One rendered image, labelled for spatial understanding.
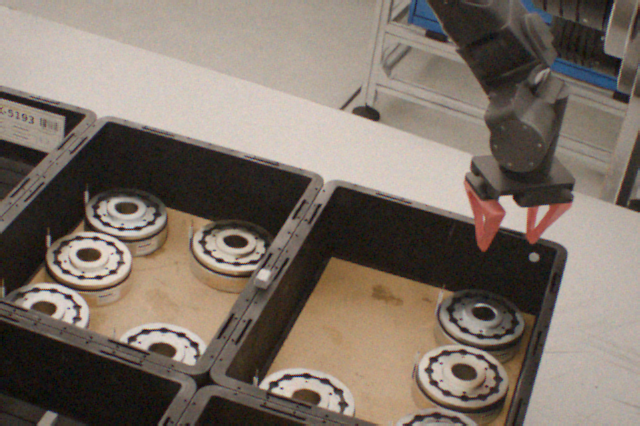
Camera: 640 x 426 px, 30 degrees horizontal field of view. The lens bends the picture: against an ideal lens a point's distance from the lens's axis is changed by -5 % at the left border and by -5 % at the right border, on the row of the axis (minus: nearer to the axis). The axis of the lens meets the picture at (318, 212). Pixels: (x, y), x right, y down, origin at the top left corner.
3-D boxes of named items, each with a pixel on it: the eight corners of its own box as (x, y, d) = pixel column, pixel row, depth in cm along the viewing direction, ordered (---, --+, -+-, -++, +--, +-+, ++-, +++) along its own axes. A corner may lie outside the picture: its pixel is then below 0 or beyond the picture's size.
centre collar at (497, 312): (470, 298, 142) (471, 294, 142) (508, 312, 141) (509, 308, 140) (456, 320, 138) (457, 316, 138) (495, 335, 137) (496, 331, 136)
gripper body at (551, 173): (573, 195, 129) (589, 137, 125) (493, 205, 126) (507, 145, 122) (545, 162, 134) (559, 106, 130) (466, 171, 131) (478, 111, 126)
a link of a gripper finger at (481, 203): (533, 260, 133) (551, 190, 127) (476, 269, 130) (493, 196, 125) (505, 225, 138) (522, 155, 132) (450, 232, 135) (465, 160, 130)
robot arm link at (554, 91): (576, 73, 124) (525, 57, 125) (563, 101, 119) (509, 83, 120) (563, 129, 128) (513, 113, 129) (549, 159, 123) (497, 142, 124)
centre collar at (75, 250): (80, 241, 141) (80, 236, 141) (116, 254, 140) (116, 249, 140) (60, 263, 137) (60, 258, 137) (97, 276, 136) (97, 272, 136)
